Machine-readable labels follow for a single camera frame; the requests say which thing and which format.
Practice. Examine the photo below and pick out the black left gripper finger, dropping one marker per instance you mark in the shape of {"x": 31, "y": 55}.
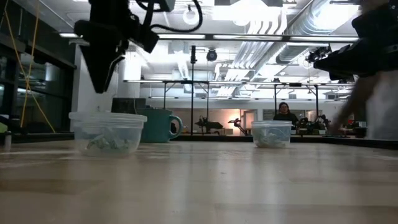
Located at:
{"x": 98, "y": 65}
{"x": 119, "y": 54}

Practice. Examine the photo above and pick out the black background robot arm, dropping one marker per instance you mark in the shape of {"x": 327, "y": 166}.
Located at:
{"x": 208, "y": 125}
{"x": 238, "y": 124}

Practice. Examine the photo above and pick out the person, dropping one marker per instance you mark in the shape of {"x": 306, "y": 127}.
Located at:
{"x": 284, "y": 115}
{"x": 382, "y": 105}

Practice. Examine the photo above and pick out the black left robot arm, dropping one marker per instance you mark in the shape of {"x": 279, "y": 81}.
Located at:
{"x": 109, "y": 9}

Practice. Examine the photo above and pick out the black upright pole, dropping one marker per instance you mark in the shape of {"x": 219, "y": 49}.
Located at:
{"x": 192, "y": 90}

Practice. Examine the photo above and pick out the clear plastic container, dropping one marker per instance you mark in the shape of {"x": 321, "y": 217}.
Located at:
{"x": 107, "y": 130}
{"x": 271, "y": 133}

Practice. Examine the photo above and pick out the banknote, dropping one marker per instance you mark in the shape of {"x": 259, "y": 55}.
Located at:
{"x": 107, "y": 142}
{"x": 270, "y": 140}

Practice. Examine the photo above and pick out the teal enamel mug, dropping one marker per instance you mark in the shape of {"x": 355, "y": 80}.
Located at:
{"x": 157, "y": 126}

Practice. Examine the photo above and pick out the small white bottle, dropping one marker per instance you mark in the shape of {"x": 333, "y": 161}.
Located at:
{"x": 7, "y": 141}

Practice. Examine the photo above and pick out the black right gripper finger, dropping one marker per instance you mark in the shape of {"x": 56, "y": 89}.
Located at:
{"x": 337, "y": 60}
{"x": 342, "y": 76}

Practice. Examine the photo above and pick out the black overhead camera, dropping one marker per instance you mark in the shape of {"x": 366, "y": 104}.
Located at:
{"x": 211, "y": 55}

